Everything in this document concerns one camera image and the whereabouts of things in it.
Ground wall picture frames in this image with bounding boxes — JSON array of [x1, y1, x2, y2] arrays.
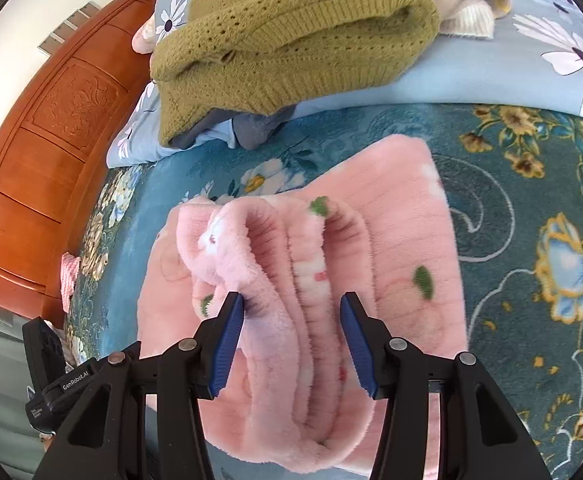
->
[[38, 2, 100, 55]]

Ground orange wooden headboard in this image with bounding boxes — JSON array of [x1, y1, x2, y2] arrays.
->
[[0, 0, 156, 326]]

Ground pink fleece pajama pants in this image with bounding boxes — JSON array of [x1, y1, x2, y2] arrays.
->
[[137, 134, 467, 474]]

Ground pink checkered cloth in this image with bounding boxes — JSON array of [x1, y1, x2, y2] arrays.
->
[[60, 252, 81, 314]]

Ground olive green knit sweater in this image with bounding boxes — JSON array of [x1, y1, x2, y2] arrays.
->
[[150, 0, 440, 146]]

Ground teal floral bed blanket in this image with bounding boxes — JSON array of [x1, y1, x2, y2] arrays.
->
[[66, 104, 583, 479]]

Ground pink floral pillow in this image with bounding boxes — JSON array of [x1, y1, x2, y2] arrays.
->
[[132, 15, 157, 54]]

